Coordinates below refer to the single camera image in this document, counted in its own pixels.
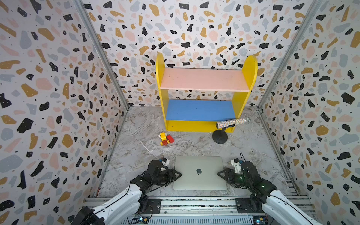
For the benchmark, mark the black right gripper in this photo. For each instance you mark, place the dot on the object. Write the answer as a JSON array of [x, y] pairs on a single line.
[[228, 171]]

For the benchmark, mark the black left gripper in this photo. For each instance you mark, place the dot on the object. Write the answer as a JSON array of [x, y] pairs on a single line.
[[173, 178]]

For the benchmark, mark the silver laptop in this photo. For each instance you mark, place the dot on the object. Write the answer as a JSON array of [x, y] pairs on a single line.
[[199, 173]]

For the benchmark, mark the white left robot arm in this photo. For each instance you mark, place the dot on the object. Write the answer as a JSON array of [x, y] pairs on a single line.
[[133, 200]]

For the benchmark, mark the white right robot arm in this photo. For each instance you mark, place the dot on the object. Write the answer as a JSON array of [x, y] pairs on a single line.
[[265, 196]]

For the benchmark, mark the sprinkle kaleidoscope on black stand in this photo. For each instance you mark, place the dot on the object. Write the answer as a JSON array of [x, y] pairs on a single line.
[[220, 136]]

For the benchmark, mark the red yellow toy blocks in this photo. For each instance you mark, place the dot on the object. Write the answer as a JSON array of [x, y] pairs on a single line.
[[165, 139]]

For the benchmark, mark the yellow pink blue wooden shelf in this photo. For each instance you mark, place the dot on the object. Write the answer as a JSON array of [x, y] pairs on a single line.
[[194, 99]]

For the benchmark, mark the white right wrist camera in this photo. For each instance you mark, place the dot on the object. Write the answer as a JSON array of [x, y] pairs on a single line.
[[236, 163]]

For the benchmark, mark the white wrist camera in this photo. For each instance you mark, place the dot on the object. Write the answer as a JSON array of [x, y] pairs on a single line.
[[236, 163], [165, 161]]

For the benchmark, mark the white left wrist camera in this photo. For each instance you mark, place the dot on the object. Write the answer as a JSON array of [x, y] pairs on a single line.
[[165, 161]]

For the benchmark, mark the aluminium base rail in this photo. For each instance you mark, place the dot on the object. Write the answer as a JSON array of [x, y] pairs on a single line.
[[213, 210]]

